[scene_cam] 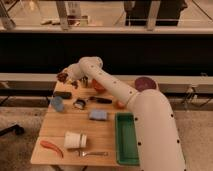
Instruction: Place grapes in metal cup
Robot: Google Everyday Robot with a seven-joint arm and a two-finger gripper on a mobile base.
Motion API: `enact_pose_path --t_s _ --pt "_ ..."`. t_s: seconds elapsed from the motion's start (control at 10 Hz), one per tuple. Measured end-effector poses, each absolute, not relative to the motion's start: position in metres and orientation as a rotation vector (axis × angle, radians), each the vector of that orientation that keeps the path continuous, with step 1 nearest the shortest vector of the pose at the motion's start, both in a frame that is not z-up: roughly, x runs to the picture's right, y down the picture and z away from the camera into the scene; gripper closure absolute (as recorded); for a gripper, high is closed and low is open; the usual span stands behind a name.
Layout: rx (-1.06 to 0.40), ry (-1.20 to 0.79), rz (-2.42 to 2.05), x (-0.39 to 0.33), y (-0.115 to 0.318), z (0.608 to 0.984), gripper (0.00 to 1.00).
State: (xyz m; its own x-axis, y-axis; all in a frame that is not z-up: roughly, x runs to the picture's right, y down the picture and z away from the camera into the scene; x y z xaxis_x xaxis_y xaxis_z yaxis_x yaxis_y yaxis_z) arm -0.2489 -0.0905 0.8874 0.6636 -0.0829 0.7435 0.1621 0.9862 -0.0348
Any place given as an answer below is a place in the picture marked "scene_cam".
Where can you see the small black white object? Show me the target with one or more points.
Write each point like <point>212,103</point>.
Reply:
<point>79,103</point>

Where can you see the black handled tool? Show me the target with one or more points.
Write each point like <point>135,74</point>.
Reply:
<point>100,100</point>

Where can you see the blue cloth sponge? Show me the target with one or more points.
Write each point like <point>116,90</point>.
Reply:
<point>99,115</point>

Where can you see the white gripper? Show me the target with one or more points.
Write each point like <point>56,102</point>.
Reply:
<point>74,72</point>

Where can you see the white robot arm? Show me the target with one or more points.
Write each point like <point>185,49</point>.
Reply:
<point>159,146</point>

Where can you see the black rectangular block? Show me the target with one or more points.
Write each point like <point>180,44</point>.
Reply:
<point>64,95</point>

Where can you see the orange bowl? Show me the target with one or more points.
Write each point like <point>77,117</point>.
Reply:
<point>98,87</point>

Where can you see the wooden table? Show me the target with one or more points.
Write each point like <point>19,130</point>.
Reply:
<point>100,134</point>

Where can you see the white plastic cup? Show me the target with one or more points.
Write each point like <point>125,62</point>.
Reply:
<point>74,140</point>

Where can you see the metal cup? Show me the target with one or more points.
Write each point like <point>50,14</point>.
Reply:
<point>84,82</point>

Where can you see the dark red grape bunch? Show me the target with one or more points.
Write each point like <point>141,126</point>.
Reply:
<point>62,77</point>

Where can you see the small orange ball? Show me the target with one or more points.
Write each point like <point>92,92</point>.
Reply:
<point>119,105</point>

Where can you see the black object on floor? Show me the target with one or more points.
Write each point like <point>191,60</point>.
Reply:
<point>17,129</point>

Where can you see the green plastic tray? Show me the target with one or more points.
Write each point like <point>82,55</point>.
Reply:
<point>125,140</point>

